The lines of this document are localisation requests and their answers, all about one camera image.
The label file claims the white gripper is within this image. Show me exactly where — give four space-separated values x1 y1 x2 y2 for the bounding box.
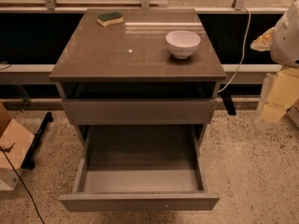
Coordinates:
250 27 299 124

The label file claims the grey drawer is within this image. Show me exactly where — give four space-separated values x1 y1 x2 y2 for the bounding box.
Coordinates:
60 125 220 212
62 99 217 125

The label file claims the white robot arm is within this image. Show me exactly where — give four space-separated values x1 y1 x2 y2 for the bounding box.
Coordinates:
250 0 299 124

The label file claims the grey drawer cabinet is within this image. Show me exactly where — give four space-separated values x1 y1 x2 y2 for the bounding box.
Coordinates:
50 9 225 140

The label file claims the black table leg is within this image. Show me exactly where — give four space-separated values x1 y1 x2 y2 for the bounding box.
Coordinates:
221 93 236 116

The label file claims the cardboard box on right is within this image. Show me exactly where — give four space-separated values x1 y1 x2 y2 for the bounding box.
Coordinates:
288 99 299 128

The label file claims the cardboard box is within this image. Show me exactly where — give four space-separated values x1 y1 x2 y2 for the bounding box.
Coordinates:
0 103 35 190
288 99 299 128

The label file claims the white ceramic bowl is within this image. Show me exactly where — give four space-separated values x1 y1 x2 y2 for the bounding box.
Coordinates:
165 30 201 59

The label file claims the green yellow sponge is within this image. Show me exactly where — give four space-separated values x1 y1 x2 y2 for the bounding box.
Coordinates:
97 11 123 27

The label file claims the black metal bar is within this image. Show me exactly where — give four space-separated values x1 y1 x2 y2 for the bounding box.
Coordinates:
21 112 53 170

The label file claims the cardboard box on left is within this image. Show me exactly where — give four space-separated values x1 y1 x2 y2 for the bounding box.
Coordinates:
0 103 35 190

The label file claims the white power cable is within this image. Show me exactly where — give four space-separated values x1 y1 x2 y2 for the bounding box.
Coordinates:
217 7 252 94

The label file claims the black floor cable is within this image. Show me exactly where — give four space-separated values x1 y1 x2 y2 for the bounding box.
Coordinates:
0 147 47 224

